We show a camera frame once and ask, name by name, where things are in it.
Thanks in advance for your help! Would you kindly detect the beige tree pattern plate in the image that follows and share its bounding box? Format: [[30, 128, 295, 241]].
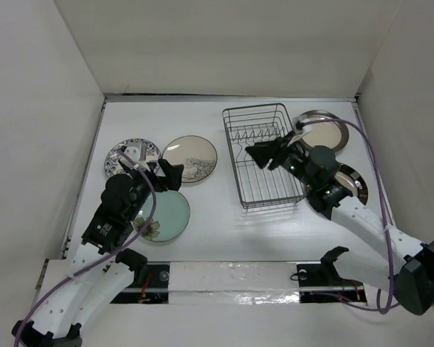
[[162, 135, 218, 184]]

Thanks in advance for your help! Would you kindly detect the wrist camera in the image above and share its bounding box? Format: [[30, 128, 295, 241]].
[[292, 117, 312, 142], [124, 143, 150, 171]]

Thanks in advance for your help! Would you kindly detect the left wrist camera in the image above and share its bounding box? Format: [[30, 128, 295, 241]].
[[124, 143, 150, 171]]

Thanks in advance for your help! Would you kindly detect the teal flower plate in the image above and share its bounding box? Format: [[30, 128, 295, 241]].
[[141, 191, 190, 244]]

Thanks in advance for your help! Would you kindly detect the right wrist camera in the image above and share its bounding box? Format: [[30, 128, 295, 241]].
[[292, 117, 312, 142]]

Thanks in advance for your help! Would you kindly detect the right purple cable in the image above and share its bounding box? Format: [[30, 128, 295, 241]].
[[296, 117, 402, 315]]

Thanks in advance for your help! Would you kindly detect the blue floral patterned plate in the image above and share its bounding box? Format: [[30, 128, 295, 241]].
[[104, 138, 161, 178]]

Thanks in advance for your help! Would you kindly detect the black wire dish rack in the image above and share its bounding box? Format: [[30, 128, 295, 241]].
[[222, 103, 305, 210]]

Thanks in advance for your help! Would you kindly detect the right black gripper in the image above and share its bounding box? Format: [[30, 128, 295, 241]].
[[245, 130, 317, 189]]

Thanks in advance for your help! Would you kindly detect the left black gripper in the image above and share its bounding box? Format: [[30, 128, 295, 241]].
[[125, 158, 183, 220]]

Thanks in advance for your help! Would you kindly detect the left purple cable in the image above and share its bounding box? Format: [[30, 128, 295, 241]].
[[11, 150, 157, 343]]

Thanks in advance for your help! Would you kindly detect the silver rimmed beige plate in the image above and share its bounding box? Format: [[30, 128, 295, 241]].
[[297, 110, 349, 153]]

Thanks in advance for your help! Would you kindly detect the purple cable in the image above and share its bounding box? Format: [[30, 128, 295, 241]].
[[11, 150, 157, 343], [296, 117, 402, 315]]

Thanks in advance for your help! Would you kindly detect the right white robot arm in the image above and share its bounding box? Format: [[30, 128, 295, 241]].
[[245, 133, 434, 316]]

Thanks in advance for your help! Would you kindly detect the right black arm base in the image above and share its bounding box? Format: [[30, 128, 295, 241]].
[[290, 247, 367, 304]]

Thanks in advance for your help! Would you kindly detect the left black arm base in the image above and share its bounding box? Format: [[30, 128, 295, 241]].
[[111, 262, 170, 304]]

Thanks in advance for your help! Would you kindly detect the dark patterned rim plate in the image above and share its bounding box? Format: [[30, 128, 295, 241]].
[[336, 163, 369, 205]]

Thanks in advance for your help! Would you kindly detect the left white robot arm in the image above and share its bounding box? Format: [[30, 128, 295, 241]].
[[12, 155, 184, 346]]

